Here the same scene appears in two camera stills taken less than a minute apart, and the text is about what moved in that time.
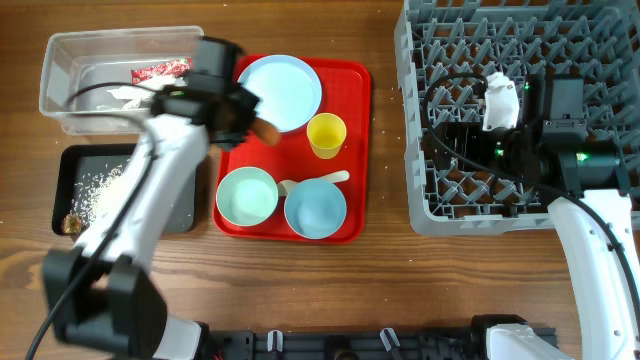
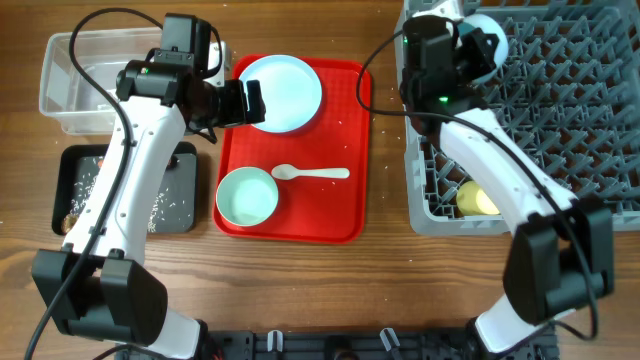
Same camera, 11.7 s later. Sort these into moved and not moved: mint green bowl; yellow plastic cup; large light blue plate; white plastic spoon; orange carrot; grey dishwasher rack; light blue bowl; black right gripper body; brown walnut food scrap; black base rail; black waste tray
Moved: orange carrot; light blue bowl; white plastic spoon; black right gripper body; yellow plastic cup
Not moved: black waste tray; large light blue plate; mint green bowl; black base rail; brown walnut food scrap; grey dishwasher rack
